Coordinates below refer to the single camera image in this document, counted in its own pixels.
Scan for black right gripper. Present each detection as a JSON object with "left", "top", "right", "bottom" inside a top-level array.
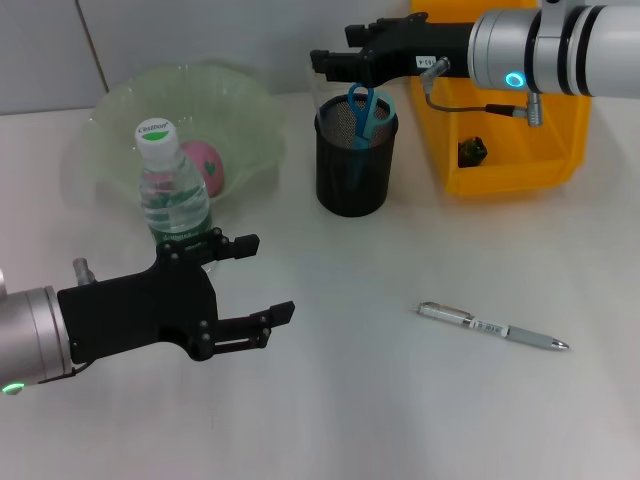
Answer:
[{"left": 309, "top": 13, "right": 476, "bottom": 89}]

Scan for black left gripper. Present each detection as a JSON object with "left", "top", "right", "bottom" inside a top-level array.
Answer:
[{"left": 57, "top": 227, "right": 296, "bottom": 365}]

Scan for clear plastic ruler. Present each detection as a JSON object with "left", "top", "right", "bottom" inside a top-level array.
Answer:
[{"left": 305, "top": 64, "right": 334, "bottom": 141}]

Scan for blue teal scissors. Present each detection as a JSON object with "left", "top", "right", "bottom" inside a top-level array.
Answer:
[{"left": 343, "top": 82, "right": 396, "bottom": 195}]

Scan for clear green-label water bottle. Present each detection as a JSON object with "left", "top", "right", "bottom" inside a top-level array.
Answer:
[{"left": 134, "top": 117, "right": 222, "bottom": 275}]

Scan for pink peach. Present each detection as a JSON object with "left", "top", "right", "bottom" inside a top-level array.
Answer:
[{"left": 180, "top": 141, "right": 226, "bottom": 199}]

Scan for green plastic wrapper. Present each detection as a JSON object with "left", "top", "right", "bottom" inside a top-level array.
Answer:
[{"left": 458, "top": 137, "right": 489, "bottom": 169}]

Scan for silver clear pen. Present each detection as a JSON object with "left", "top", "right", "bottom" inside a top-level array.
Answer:
[{"left": 409, "top": 301, "right": 571, "bottom": 351}]

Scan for black mesh pen cup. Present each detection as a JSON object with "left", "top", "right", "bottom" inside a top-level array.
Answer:
[{"left": 314, "top": 93, "right": 400, "bottom": 218}]

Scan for green glass fruit plate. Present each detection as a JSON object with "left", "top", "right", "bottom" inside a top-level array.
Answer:
[{"left": 62, "top": 62, "right": 289, "bottom": 221}]

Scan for yellow plastic bin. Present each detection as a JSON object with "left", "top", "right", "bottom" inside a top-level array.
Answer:
[{"left": 410, "top": 0, "right": 593, "bottom": 197}]

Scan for grey right arm cable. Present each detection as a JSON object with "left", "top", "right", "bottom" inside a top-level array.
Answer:
[{"left": 419, "top": 55, "right": 544, "bottom": 129}]

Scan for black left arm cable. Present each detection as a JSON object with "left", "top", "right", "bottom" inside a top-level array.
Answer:
[{"left": 37, "top": 362, "right": 94, "bottom": 385}]

